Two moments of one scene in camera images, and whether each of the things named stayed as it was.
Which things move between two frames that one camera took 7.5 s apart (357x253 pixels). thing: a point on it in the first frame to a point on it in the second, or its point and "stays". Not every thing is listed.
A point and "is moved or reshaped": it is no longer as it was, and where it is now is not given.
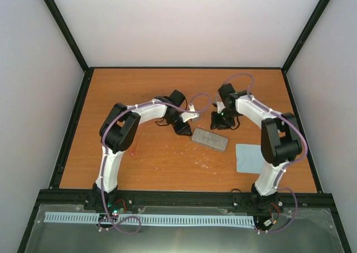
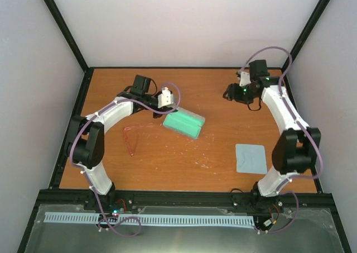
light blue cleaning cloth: (249, 158) stays
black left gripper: (179, 129) to (165, 109)
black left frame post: (64, 27) stays
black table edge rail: (186, 67) stays
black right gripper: (216, 124) to (232, 94)
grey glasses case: (210, 139) is moved or reshaped
